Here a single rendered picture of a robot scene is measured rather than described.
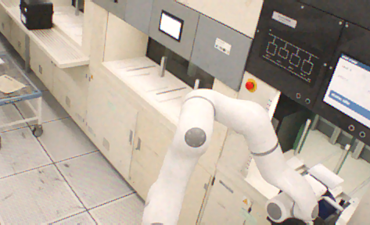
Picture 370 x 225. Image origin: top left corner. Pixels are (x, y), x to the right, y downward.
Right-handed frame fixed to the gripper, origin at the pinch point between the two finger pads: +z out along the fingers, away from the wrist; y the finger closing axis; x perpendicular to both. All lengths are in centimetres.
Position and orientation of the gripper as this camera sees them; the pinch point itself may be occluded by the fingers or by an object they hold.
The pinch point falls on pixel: (322, 180)
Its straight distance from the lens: 149.8
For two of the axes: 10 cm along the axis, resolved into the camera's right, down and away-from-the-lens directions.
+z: 7.7, -1.9, 6.1
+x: 1.8, -8.5, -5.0
